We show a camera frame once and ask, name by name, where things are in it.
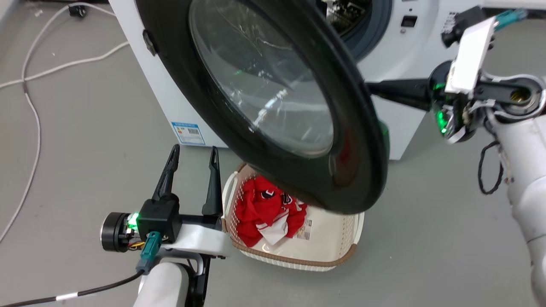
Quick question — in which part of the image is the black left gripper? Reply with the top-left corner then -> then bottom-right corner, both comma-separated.
101,144 -> 233,258

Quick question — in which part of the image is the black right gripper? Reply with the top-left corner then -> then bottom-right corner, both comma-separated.
366,17 -> 546,144

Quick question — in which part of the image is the black round glass washer door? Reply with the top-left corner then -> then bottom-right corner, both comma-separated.
136,0 -> 389,215

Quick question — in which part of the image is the white front-load washing machine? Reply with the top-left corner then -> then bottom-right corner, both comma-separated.
109,0 -> 487,161

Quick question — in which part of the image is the grey rubber door gasket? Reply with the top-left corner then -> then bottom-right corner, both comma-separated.
317,0 -> 393,63

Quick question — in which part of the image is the blue white energy sticker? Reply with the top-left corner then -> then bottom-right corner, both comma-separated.
171,122 -> 206,147

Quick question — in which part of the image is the red white garment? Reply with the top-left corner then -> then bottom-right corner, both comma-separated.
234,175 -> 308,248

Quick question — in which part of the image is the paper label in basket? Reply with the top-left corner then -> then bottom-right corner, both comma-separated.
297,219 -> 314,240

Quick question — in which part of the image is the white brown-rimmed laundry basket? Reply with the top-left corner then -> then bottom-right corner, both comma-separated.
221,163 -> 366,273

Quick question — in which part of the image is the teal left cable connector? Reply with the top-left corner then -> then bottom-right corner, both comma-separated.
135,231 -> 163,274

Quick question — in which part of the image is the teal cable connector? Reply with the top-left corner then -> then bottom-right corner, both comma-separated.
494,9 -> 529,31
135,231 -> 163,274

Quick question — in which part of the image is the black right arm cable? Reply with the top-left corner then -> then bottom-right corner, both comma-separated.
477,140 -> 505,196

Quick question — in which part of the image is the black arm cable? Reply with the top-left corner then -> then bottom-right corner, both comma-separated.
477,140 -> 505,196
0,269 -> 145,307

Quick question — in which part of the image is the teal right cable connector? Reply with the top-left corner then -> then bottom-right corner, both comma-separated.
494,9 -> 529,31

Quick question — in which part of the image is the thin white floor cable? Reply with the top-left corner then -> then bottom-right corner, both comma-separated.
0,3 -> 116,244

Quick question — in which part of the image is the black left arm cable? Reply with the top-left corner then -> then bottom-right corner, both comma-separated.
0,269 -> 145,307

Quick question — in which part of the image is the thick white floor cable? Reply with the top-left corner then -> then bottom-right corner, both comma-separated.
0,41 -> 130,90

